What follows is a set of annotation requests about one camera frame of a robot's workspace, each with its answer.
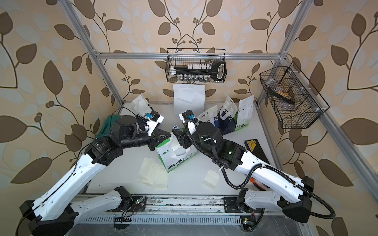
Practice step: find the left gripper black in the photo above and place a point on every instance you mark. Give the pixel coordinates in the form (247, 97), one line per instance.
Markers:
(156, 137)

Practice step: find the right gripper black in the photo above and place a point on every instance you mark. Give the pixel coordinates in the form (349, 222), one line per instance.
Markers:
(183, 138)

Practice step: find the green white cool tea bag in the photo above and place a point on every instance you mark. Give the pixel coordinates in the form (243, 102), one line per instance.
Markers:
(172, 154)

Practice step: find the blue takeaway bag white handles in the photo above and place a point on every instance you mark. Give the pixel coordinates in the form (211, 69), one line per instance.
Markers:
(210, 115)

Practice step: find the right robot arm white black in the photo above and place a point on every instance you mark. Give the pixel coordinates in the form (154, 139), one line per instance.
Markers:
(293, 196)

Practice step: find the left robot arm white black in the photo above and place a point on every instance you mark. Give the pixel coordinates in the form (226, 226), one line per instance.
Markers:
(55, 213)

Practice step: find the white flat bag back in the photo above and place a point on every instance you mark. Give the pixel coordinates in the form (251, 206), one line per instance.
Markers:
(189, 97)

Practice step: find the green plastic tool case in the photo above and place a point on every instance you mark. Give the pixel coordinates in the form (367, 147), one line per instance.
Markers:
(107, 126)

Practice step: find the dark navy bag right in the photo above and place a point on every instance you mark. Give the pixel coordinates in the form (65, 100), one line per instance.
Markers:
(226, 116)

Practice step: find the white green bag right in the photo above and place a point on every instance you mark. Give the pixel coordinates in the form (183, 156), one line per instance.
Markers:
(245, 112)

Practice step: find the black socket set holder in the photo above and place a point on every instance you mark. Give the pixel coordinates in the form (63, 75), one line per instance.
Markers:
(213, 71)

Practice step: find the black yellow-labelled device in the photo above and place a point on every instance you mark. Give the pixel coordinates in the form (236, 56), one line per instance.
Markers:
(255, 148)

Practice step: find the object in right basket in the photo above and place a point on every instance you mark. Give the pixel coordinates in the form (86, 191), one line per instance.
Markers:
(285, 97)

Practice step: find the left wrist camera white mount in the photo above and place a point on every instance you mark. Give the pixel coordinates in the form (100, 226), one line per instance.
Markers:
(153, 120)

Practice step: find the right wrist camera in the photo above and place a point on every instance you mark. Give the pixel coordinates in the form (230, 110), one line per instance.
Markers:
(188, 115)

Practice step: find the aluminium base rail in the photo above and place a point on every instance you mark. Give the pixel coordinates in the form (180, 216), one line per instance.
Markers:
(200, 204)

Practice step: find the back wire basket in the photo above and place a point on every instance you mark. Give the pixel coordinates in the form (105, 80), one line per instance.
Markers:
(183, 56)

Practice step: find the wire basket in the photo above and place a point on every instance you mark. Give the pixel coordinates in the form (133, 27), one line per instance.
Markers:
(183, 56)
(309, 105)

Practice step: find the orange handled pliers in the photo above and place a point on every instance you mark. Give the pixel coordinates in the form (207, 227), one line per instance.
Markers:
(258, 185)

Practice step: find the right wire basket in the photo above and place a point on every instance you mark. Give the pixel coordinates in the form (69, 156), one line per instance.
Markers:
(309, 105)

